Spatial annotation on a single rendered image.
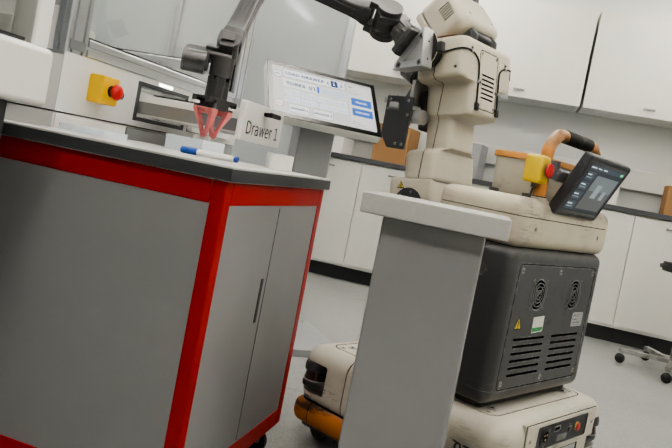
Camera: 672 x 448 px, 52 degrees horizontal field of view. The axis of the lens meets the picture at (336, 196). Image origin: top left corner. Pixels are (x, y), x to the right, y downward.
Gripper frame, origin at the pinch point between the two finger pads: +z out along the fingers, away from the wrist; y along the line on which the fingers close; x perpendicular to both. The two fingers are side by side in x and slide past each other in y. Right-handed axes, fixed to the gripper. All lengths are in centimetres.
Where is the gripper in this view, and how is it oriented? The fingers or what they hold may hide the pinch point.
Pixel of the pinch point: (207, 134)
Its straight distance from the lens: 175.5
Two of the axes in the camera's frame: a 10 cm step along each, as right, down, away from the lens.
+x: 8.3, 1.9, -5.2
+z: -2.1, 9.8, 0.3
